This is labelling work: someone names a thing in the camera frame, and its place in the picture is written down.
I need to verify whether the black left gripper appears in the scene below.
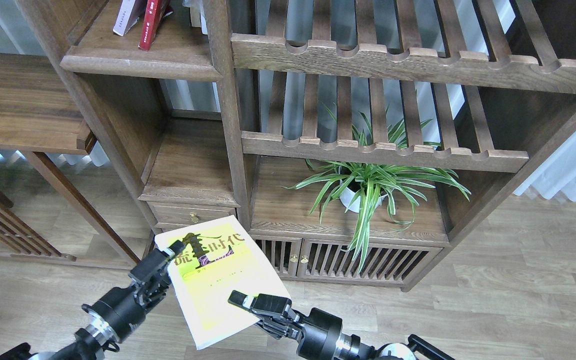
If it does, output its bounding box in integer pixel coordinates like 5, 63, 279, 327
81, 240, 186, 346

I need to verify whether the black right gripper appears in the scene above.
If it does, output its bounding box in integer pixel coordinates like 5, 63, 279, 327
228, 291, 343, 360

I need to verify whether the yellow green book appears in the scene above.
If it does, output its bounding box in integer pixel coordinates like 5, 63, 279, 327
155, 215, 290, 350

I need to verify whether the red book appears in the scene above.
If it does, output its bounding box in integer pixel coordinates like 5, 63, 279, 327
138, 0, 173, 51

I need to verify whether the white paperback book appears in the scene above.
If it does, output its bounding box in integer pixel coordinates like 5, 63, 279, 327
112, 0, 147, 36

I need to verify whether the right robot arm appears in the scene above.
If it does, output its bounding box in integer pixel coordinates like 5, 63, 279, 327
228, 291, 452, 360

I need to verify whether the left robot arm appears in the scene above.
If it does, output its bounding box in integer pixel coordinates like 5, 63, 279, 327
0, 240, 185, 360

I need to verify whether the brass drawer knob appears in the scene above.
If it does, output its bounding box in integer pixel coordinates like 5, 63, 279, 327
189, 212, 201, 224

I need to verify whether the white plant pot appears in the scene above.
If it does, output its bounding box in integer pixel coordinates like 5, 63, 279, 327
339, 180, 387, 214

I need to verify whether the green spider plant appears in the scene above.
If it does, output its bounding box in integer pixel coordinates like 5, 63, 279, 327
282, 105, 472, 273

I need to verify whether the dark wooden bookshelf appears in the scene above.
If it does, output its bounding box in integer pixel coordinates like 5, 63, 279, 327
17, 0, 576, 291

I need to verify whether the wooden side table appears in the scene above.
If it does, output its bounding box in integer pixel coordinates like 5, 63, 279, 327
0, 53, 154, 271

